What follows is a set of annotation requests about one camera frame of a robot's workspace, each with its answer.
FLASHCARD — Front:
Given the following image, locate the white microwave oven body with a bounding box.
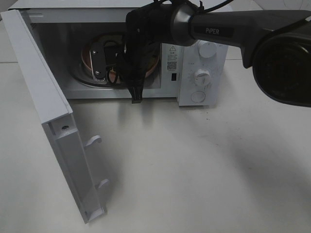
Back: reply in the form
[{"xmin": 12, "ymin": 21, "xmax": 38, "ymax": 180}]
[{"xmin": 7, "ymin": 0, "xmax": 227, "ymax": 106}]

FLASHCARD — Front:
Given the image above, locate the white round knob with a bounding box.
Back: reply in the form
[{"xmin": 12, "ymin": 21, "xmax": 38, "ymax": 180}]
[
  {"xmin": 193, "ymin": 69, "xmax": 211, "ymax": 86},
  {"xmin": 198, "ymin": 40, "xmax": 217, "ymax": 58}
]

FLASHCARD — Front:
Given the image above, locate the pink round plate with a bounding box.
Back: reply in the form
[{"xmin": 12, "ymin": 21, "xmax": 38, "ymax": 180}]
[{"xmin": 81, "ymin": 33, "xmax": 161, "ymax": 79}]

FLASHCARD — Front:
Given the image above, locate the white microwave door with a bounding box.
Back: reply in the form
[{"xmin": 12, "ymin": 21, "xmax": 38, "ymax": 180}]
[{"xmin": 1, "ymin": 10, "xmax": 105, "ymax": 223}]

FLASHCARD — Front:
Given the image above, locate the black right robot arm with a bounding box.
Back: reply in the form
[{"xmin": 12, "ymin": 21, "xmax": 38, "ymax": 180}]
[{"xmin": 116, "ymin": 0, "xmax": 311, "ymax": 107}]

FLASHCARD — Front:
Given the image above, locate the round white door button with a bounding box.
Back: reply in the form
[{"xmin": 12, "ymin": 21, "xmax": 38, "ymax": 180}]
[{"xmin": 191, "ymin": 91, "xmax": 206, "ymax": 103}]

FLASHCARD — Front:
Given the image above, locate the white warning label sticker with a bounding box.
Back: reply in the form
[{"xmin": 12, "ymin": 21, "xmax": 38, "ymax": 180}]
[{"xmin": 163, "ymin": 44, "xmax": 180, "ymax": 72}]

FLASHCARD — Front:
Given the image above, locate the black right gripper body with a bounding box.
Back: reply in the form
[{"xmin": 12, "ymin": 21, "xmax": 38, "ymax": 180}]
[{"xmin": 106, "ymin": 36, "xmax": 158, "ymax": 103}]

